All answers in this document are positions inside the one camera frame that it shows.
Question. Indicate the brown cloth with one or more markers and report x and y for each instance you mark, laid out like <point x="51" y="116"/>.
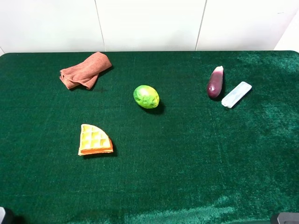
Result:
<point x="86" y="72"/>

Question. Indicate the green yellow mango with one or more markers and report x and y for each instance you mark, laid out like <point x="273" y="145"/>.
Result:
<point x="146" y="97"/>

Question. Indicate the green velvet table cover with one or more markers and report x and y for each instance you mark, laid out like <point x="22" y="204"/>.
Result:
<point x="190" y="160"/>

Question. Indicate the yellow waffle wedge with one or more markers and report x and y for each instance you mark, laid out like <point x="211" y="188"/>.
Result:
<point x="93" y="140"/>

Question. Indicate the purple eggplant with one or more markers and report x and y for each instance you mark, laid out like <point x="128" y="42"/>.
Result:
<point x="214" y="86"/>

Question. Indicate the clear plastic case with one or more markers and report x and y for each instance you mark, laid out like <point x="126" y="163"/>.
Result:
<point x="236" y="95"/>

